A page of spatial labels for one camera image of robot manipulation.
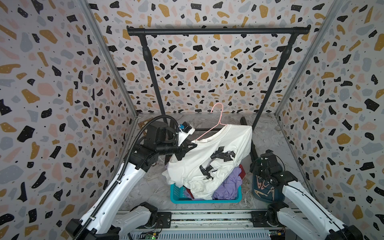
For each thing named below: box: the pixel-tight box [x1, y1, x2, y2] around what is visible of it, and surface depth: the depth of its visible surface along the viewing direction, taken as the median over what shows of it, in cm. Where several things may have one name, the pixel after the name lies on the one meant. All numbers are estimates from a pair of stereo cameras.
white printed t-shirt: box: [161, 124, 253, 200], surface depth 76 cm
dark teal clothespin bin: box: [252, 174, 286, 203], surface depth 82 cm
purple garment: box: [212, 167, 243, 200], surface depth 77 cm
